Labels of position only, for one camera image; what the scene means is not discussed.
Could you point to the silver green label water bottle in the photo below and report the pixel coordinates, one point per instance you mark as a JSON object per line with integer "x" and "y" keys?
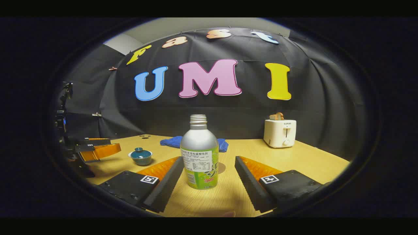
{"x": 199, "y": 147}

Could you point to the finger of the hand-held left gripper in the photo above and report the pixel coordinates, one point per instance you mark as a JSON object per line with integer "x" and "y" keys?
{"x": 93, "y": 141}
{"x": 101, "y": 151}

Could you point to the cream toaster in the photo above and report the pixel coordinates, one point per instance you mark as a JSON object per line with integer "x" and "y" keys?
{"x": 279, "y": 132}

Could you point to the teal teacup lid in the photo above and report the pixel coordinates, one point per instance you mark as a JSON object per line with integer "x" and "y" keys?
{"x": 140, "y": 152}

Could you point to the silver metal clip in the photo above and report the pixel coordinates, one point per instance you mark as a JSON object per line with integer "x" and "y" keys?
{"x": 96, "y": 114}

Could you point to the bread slice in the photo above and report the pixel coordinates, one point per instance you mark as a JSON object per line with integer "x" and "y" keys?
{"x": 277, "y": 116}

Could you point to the blue towel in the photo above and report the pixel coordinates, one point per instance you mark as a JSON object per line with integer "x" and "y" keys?
{"x": 171, "y": 141}

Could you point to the round cork coaster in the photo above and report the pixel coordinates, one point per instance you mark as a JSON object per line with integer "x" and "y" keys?
{"x": 222, "y": 168}

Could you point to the black backdrop cloth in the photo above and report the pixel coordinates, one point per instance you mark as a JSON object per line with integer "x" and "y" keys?
{"x": 228, "y": 111}

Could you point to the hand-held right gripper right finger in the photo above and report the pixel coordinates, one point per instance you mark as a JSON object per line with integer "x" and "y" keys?
{"x": 249, "y": 182}

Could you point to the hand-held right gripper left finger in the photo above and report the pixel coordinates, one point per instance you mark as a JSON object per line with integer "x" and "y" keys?
{"x": 169, "y": 182}

